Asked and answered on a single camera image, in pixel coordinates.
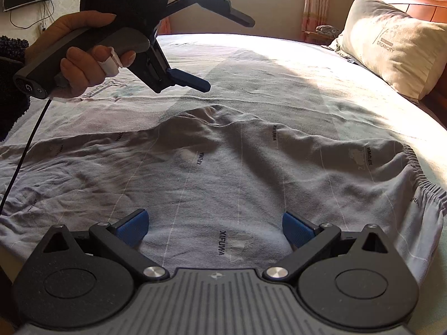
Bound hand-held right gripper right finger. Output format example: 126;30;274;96
263;211;390;281

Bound wooden bedside shelf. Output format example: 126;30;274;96
302;30;336;46

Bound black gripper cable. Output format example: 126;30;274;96
0;98;51;217

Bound person's left hand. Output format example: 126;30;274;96
24;10;137;99

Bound cream printed pillow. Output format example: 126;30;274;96
337;0;447;103

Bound black television cable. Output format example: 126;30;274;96
9;0;54;32

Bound plain pale pillow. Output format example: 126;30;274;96
328;38;357;63

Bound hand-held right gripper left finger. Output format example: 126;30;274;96
41;209;169;284

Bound grey printed pants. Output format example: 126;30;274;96
0;105;447;287

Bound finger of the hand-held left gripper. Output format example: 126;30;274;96
129;0;255;30
138;37;211;94

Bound patchwork floral bed sheet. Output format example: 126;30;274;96
0;33;447;287

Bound wooden headboard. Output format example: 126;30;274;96
374;0;447;130

